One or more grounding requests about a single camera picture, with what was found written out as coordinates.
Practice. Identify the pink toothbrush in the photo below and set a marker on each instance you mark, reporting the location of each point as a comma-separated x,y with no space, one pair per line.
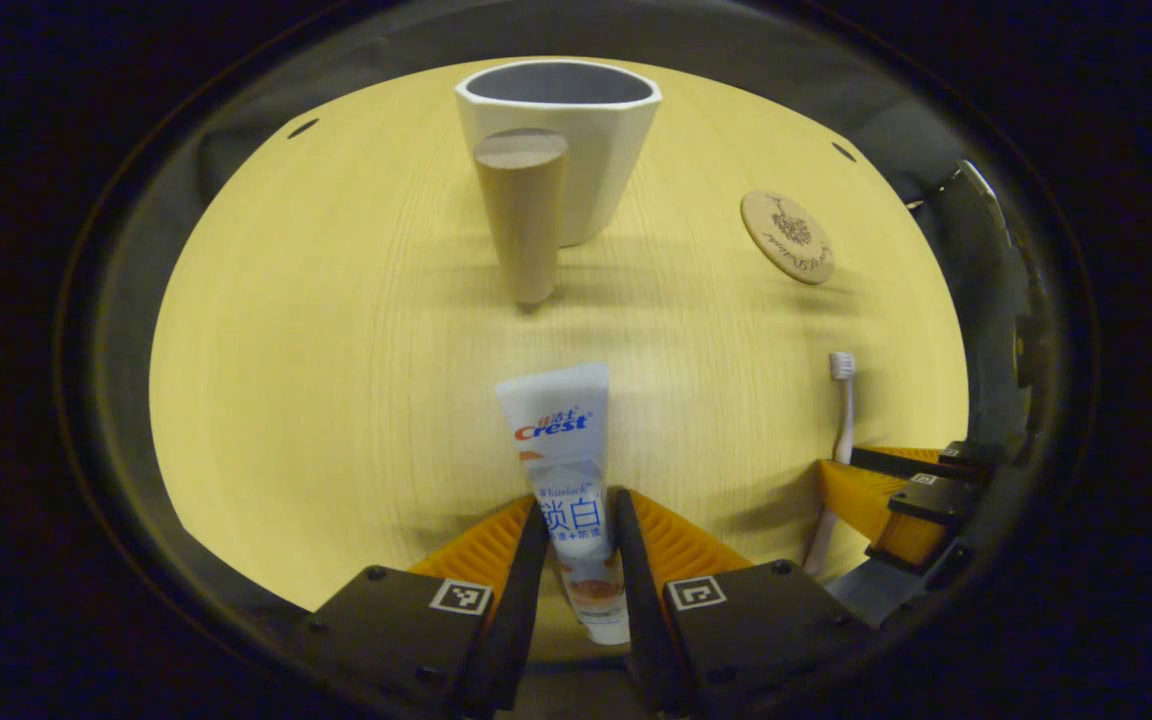
844,420

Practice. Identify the round wooden coaster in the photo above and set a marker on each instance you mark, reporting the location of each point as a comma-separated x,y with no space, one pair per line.
786,235

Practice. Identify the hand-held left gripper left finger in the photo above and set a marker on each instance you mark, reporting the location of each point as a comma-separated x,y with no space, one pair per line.
516,620

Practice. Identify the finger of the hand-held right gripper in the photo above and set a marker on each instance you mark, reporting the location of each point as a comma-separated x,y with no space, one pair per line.
896,463
936,495

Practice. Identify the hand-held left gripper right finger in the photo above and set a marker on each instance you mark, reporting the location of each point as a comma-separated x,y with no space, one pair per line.
636,600

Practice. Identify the white toothpaste tube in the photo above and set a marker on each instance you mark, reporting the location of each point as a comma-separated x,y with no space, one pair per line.
561,450

